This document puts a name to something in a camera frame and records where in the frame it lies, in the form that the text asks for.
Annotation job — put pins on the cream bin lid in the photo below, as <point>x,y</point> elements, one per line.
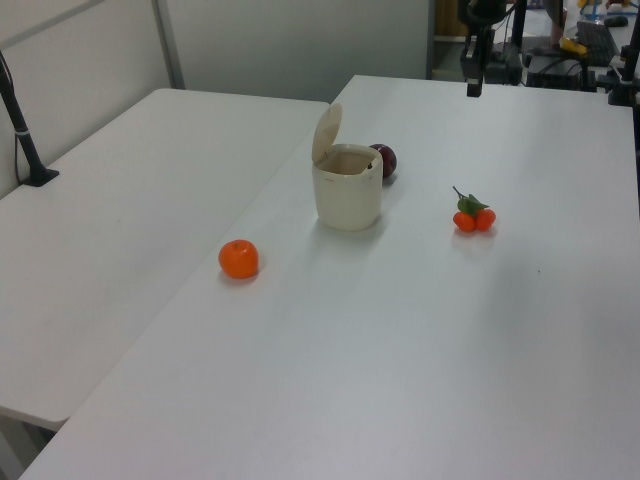
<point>327,132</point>

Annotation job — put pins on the black keyboard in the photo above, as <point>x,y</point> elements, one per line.
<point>597,40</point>

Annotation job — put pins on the yellow object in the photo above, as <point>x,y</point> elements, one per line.
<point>572,46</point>

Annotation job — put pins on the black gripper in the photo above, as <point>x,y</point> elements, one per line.
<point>477,50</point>

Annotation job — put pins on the cream plastic garbage bin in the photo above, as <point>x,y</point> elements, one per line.
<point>350,200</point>

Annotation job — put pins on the black pole with base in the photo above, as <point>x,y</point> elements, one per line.
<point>20,130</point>

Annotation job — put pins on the black clamp stand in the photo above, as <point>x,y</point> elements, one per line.
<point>625,82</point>

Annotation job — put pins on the black computer mouse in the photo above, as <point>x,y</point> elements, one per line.
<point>618,21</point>

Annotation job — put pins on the black vertical frame post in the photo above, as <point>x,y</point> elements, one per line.
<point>517,40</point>

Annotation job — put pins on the small tangerines with leaves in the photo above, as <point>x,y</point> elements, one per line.
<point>472,220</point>

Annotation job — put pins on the orange tangerine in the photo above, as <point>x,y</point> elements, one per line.
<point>239,259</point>

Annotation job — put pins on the black equipment box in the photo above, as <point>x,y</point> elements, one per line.
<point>555,72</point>

